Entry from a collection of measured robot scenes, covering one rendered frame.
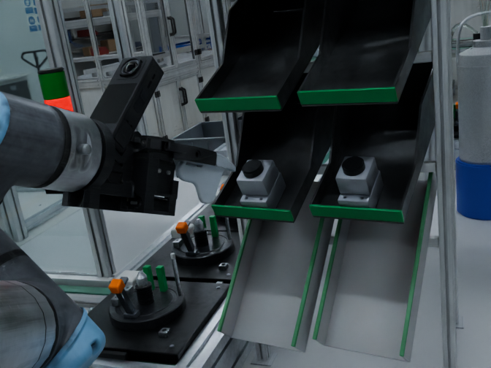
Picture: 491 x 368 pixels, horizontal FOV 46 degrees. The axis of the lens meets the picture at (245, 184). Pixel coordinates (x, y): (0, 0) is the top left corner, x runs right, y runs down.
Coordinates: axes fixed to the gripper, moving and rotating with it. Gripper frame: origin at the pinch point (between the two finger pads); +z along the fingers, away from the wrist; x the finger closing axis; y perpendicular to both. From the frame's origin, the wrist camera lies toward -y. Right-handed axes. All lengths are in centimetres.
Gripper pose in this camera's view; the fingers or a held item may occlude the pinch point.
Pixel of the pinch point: (199, 161)
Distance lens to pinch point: 73.3
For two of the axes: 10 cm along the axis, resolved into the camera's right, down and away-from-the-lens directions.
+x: 8.6, 0.4, -5.1
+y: -0.9, 9.9, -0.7
